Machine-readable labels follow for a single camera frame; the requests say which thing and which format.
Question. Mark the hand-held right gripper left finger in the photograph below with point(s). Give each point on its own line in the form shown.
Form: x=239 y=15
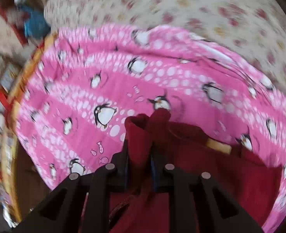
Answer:
x=124 y=165

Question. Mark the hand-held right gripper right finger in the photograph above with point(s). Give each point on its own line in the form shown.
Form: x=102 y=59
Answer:
x=155 y=170

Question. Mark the dark red knit sweater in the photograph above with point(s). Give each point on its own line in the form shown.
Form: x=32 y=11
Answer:
x=206 y=174

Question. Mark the pink penguin print blanket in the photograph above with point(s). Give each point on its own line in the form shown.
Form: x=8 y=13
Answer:
x=109 y=89

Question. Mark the red and yellow blanket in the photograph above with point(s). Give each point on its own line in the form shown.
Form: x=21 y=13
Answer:
x=10 y=126

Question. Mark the floral bed sheet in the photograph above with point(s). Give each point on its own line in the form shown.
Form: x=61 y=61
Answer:
x=193 y=9

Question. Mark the blue bag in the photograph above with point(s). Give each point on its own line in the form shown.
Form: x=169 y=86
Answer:
x=35 y=24

